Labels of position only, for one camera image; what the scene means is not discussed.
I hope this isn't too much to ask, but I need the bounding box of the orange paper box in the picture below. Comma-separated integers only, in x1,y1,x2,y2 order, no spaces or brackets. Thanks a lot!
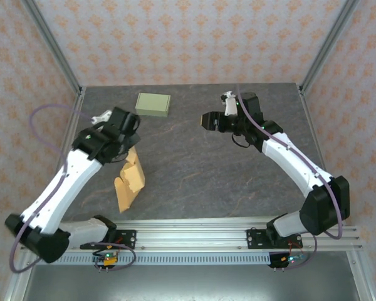
113,147,146,214

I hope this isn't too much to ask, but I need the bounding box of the green paper box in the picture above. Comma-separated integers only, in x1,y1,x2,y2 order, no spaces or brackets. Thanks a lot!
134,92,172,119

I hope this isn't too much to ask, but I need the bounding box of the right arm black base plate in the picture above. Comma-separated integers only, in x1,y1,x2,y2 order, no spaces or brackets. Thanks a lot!
246,228,301,250

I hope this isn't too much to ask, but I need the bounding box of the aluminium mounting rail beam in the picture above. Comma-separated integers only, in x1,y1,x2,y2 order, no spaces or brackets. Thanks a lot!
20,218,364,252

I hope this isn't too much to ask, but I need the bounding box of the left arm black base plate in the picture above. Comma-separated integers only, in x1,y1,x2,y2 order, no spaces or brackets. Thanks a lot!
80,230,137,250

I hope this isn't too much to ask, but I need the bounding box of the aluminium table side rail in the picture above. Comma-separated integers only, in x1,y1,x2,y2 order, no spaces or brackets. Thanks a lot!
36,87,87,226
297,86,345,226

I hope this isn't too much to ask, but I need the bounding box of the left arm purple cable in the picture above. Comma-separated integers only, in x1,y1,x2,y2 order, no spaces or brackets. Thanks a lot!
8,104,137,273

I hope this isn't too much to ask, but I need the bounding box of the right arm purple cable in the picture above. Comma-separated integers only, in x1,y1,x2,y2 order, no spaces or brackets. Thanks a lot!
236,83,345,270

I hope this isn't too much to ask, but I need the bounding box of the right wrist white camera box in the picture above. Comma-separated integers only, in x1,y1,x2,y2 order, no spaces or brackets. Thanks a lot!
219,90,239,117

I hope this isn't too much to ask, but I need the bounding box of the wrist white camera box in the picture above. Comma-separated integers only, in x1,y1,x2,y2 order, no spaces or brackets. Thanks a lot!
219,90,239,117
90,109,113,125

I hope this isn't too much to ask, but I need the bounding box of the aluminium upright frame post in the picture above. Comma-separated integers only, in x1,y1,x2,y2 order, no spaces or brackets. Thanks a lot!
20,0,84,97
299,0,363,95

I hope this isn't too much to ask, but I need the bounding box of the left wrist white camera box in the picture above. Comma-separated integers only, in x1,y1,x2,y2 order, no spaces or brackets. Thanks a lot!
90,109,113,125

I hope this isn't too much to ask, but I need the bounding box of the grey metal sheet panel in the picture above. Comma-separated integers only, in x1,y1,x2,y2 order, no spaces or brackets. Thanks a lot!
21,265,361,301

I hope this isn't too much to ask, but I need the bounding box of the grey slotted cable duct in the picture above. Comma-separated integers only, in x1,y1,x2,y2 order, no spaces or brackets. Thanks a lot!
33,253,272,266

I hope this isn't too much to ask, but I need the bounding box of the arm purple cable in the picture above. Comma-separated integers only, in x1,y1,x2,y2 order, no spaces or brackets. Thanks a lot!
236,83,345,270
8,104,137,273

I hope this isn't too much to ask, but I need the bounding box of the aluminium lower frame bar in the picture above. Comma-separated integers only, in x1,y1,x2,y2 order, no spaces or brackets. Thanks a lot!
3,250,35,301
346,250,376,301

